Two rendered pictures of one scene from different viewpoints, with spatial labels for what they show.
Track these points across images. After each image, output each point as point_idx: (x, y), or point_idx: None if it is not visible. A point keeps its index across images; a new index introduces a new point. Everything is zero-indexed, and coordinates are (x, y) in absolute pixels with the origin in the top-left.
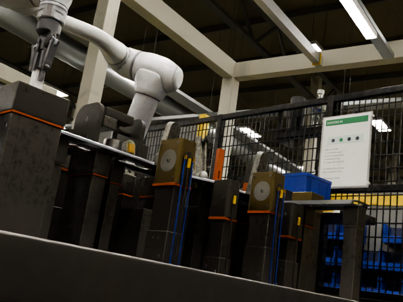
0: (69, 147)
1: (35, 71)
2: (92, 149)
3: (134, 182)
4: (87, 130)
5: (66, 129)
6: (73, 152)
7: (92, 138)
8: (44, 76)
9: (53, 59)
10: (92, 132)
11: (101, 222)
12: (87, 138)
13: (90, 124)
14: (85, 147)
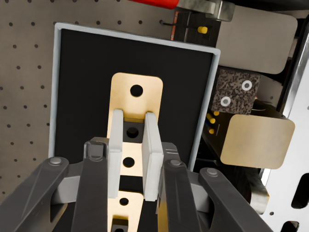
0: (304, 103)
1: (118, 188)
2: (294, 10)
3: None
4: (285, 0)
5: (270, 73)
6: (290, 77)
7: (302, 8)
8: (178, 155)
9: (254, 212)
10: (305, 5)
11: (297, 38)
12: (283, 3)
13: (304, 1)
14: (269, 4)
